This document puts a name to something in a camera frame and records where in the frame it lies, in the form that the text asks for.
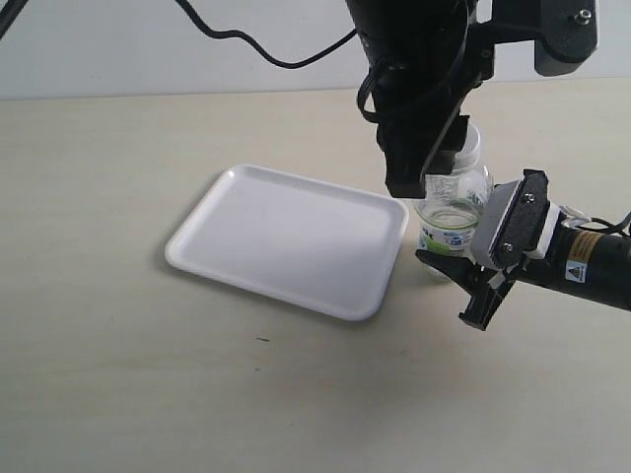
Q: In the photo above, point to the white rectangular plastic tray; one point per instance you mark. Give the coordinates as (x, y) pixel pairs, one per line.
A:
(311, 243)

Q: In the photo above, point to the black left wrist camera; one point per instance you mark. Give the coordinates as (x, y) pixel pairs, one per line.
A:
(567, 36)

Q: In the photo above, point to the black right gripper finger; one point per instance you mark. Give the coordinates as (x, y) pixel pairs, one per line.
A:
(459, 270)

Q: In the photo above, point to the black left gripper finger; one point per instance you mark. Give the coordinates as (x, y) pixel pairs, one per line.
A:
(407, 151)
(443, 156)

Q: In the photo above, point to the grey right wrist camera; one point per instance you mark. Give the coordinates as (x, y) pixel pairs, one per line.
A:
(518, 221)

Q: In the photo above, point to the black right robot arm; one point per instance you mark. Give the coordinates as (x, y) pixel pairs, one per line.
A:
(583, 264)

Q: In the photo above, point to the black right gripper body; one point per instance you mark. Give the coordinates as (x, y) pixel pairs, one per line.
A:
(487, 288)

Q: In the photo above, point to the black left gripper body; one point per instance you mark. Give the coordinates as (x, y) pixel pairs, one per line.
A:
(423, 82)

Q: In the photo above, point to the clear plastic drink bottle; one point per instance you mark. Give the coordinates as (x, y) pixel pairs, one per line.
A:
(450, 212)

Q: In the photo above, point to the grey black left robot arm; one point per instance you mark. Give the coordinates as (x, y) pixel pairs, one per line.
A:
(383, 24)

